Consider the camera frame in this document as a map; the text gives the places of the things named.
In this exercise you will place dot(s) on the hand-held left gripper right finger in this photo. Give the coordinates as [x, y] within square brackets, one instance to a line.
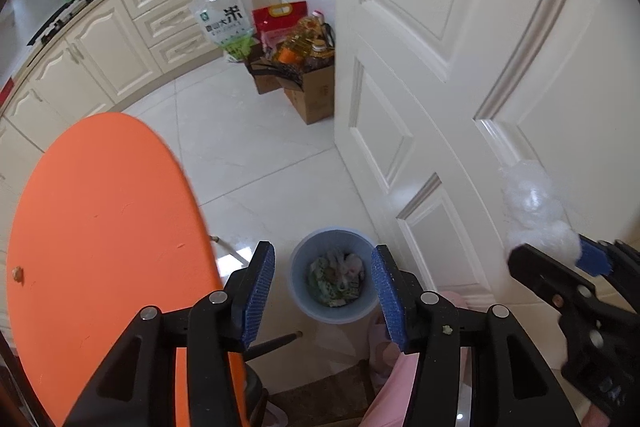
[390, 299]

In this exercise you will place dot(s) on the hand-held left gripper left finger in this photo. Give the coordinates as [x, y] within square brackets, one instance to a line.
[257, 294]

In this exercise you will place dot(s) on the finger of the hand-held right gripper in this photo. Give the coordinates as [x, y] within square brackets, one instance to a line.
[597, 257]
[540, 274]

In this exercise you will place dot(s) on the blue-grey plastic waste bin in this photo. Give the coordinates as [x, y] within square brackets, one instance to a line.
[305, 302]

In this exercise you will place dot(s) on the white plastic bag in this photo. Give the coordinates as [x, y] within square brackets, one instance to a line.
[535, 207]

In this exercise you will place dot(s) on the pale table leg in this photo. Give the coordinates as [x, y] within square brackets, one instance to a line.
[232, 252]

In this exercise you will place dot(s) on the dark table leg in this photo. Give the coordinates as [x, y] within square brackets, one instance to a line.
[275, 344]

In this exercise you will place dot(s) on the pile of discarded wrappers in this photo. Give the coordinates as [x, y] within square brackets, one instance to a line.
[335, 279]

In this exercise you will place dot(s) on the pink clothing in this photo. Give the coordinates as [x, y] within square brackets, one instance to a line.
[395, 387]

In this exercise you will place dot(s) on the dark brown wooden chair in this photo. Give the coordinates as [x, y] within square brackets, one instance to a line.
[325, 397]

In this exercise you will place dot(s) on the large cardboard box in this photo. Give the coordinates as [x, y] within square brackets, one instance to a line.
[315, 97]

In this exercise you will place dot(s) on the cream panel door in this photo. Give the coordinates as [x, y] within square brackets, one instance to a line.
[450, 82]

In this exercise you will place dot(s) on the small cardboard box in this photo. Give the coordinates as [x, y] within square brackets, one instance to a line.
[265, 79]

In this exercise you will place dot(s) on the small brown scrap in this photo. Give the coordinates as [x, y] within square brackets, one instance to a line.
[18, 274]

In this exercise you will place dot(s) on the orange cooking oil bottle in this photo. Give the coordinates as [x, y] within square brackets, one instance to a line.
[295, 44]

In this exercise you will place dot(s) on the clear rice bag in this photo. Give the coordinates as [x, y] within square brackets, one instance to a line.
[225, 22]

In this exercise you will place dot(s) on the cream lower cabinets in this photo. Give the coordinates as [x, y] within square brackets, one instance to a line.
[115, 52]

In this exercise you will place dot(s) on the black gas stove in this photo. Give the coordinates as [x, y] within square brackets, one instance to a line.
[65, 17]

